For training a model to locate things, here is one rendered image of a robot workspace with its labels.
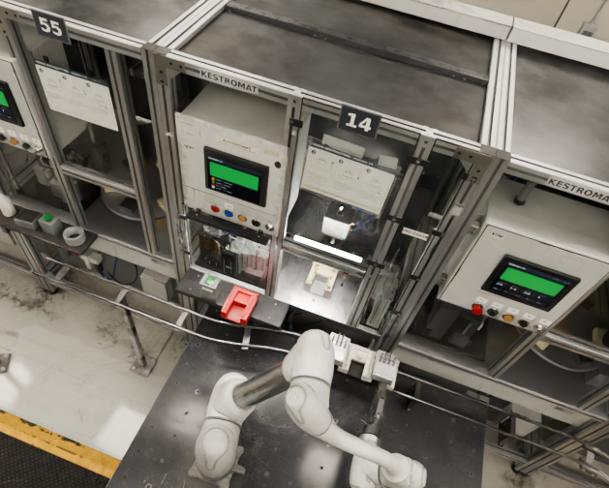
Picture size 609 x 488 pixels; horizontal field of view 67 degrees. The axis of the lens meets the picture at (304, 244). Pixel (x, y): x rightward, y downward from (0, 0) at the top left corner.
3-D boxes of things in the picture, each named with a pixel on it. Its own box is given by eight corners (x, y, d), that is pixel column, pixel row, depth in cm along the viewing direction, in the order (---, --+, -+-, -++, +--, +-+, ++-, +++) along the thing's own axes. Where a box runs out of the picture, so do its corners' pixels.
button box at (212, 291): (200, 296, 218) (198, 283, 209) (207, 284, 223) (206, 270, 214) (215, 302, 217) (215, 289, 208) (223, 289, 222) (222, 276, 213)
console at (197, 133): (181, 209, 191) (170, 116, 155) (211, 168, 209) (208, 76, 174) (274, 242, 186) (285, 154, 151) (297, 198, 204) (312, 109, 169)
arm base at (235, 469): (235, 496, 187) (235, 493, 183) (186, 474, 190) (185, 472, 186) (253, 451, 199) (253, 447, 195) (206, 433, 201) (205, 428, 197)
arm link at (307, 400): (333, 437, 143) (338, 395, 151) (310, 413, 131) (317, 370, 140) (296, 437, 148) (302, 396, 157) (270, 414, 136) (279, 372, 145)
